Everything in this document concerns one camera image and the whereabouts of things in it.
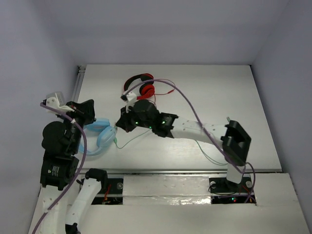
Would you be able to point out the red black headphones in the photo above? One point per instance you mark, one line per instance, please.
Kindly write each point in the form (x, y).
(146, 90)

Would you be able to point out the aluminium rail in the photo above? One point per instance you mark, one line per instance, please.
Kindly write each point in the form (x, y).
(78, 82)
(192, 171)

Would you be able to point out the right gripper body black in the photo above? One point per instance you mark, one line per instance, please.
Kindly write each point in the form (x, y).
(132, 119)

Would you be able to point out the aluminium rail left side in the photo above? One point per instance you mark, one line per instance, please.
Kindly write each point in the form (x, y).
(78, 82)

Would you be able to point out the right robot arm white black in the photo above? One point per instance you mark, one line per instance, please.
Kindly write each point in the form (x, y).
(231, 139)

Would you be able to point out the light blue headphones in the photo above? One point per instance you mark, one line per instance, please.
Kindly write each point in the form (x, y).
(106, 135)

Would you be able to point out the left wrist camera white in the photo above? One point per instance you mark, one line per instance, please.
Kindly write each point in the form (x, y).
(55, 103)

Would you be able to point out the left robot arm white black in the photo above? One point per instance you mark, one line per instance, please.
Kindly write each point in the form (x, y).
(60, 168)

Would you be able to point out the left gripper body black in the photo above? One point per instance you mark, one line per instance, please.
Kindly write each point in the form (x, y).
(83, 110)

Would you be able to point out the aluminium rail front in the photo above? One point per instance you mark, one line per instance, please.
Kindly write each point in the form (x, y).
(192, 171)

